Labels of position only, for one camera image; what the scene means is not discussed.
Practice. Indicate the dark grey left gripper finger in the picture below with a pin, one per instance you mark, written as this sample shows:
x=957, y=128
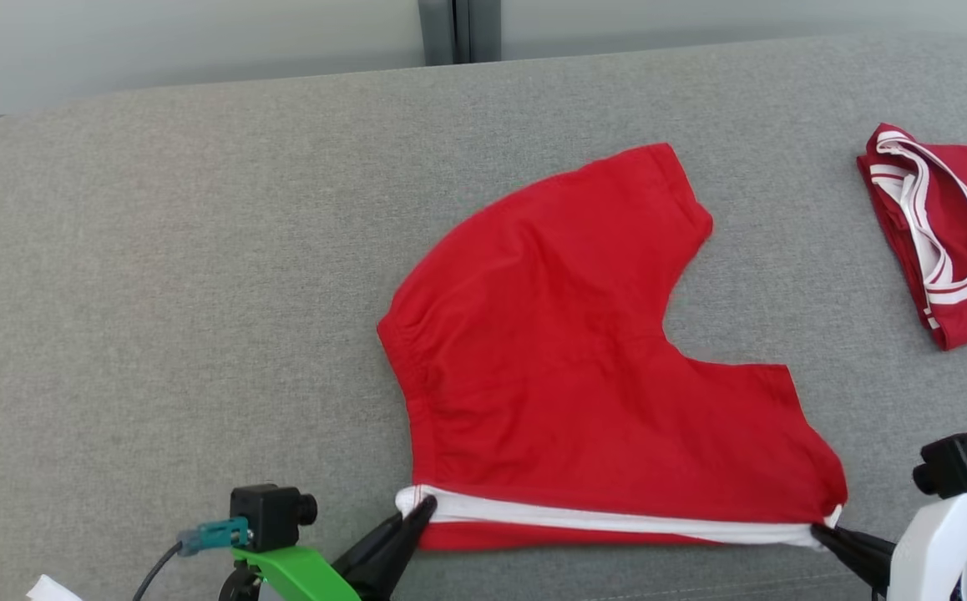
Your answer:
x=367, y=542
x=396, y=547

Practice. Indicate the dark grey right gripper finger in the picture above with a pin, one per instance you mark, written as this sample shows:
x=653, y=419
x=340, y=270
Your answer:
x=872, y=569
x=859, y=538

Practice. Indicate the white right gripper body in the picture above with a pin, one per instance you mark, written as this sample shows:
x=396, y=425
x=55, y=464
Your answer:
x=934, y=551

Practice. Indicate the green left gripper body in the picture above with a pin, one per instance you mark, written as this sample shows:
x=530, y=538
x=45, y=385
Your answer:
x=296, y=576

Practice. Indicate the red shorts white side stripe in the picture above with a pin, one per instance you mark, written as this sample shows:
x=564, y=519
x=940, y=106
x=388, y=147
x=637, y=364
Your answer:
x=567, y=359

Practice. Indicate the red basketball jersey black lettering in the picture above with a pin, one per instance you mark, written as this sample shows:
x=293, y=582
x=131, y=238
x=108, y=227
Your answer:
x=964, y=242

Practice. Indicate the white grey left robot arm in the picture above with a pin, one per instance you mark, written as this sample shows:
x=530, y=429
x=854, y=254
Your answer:
x=53, y=589

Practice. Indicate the grey fabric sofa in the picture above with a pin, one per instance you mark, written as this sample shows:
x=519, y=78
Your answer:
x=199, y=292

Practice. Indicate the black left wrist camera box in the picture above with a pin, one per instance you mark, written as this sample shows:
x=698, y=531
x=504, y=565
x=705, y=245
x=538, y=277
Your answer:
x=270, y=516

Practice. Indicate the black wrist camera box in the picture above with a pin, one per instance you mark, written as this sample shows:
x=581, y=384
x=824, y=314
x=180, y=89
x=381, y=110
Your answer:
x=270, y=516
x=951, y=463

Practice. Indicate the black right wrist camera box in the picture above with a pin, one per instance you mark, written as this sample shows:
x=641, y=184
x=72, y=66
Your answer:
x=951, y=463

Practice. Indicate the dark grey wall pillar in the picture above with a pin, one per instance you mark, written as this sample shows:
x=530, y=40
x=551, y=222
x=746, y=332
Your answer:
x=458, y=29

